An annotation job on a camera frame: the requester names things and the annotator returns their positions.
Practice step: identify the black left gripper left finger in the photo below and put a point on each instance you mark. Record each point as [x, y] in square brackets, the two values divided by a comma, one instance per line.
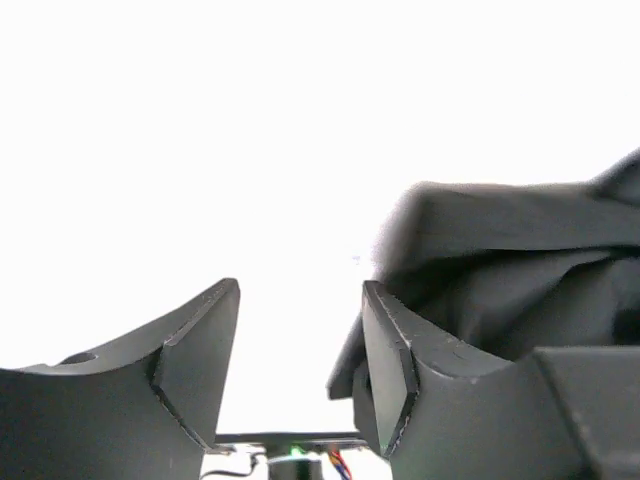
[142, 406]

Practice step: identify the black trousers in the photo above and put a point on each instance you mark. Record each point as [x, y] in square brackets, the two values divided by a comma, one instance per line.
[508, 270]

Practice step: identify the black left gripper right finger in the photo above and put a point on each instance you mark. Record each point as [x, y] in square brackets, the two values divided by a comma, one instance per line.
[447, 410]

